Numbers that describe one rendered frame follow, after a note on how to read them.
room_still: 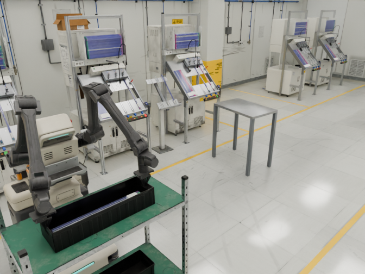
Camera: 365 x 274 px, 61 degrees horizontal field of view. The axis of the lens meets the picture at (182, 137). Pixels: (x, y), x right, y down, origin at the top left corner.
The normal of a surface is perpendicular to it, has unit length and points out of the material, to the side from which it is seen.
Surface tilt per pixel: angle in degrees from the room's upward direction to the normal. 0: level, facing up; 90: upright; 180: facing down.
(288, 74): 90
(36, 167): 50
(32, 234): 0
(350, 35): 90
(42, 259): 0
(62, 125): 42
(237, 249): 0
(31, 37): 90
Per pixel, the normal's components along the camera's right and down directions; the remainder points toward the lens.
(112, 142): 0.67, 0.29
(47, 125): 0.45, -0.49
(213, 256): 0.00, -0.92
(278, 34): -0.74, 0.26
